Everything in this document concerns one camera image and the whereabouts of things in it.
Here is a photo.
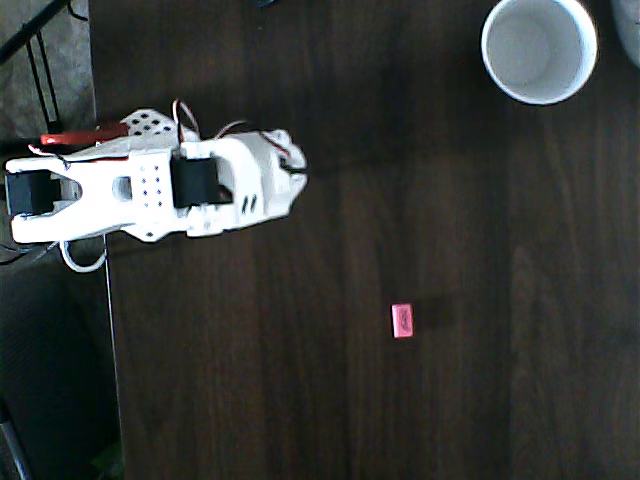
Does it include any pink rectangular eraser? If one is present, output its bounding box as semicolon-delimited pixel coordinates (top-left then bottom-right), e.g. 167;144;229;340
391;303;416;339

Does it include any white cup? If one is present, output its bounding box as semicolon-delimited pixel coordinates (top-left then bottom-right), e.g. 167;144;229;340
480;0;599;106

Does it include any red clamp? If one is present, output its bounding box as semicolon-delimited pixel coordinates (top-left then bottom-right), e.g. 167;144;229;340
39;119;129;147

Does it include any black metal stand bar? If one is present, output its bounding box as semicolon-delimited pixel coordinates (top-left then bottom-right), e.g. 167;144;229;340
0;0;70;65

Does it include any white rounded object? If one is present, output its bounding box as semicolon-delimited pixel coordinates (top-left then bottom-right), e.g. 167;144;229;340
610;0;640;70

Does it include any red and white servo wire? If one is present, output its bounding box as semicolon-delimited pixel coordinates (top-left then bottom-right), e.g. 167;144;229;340
171;98;202;147

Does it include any white cable loop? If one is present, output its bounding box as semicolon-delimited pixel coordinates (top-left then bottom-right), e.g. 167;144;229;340
58;238;109;274

